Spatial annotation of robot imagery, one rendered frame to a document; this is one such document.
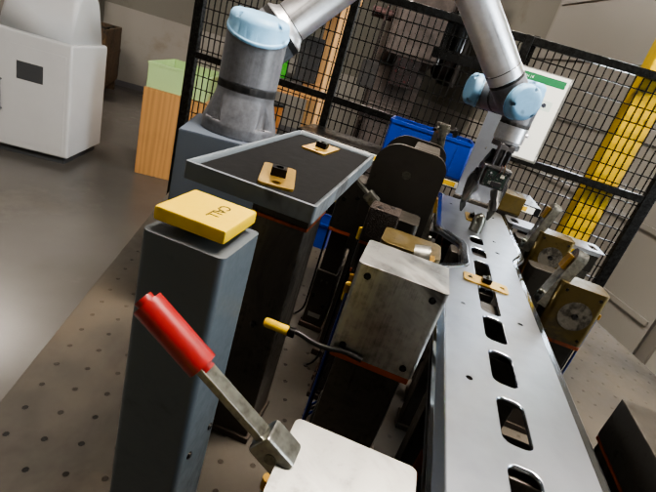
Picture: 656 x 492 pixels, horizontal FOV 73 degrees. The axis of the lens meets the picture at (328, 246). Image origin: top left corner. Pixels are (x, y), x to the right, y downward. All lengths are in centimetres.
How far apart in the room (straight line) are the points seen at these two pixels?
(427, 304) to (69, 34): 355
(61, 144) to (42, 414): 321
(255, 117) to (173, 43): 673
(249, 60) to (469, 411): 69
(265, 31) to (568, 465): 79
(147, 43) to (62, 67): 400
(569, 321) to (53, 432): 89
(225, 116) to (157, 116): 298
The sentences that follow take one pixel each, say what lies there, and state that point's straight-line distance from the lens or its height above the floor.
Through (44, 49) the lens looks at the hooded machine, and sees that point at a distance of 384.
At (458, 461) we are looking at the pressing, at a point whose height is 100.
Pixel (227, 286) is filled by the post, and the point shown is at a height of 111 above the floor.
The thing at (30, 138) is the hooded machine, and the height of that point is 15.
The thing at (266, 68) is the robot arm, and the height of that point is 124.
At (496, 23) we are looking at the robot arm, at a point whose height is 144.
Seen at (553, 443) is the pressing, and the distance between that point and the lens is 56.
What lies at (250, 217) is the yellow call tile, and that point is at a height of 116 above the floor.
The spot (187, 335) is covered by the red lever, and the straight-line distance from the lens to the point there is 29.
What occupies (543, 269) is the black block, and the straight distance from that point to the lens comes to 115.
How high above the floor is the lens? 129
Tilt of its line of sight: 22 degrees down
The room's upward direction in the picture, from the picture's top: 17 degrees clockwise
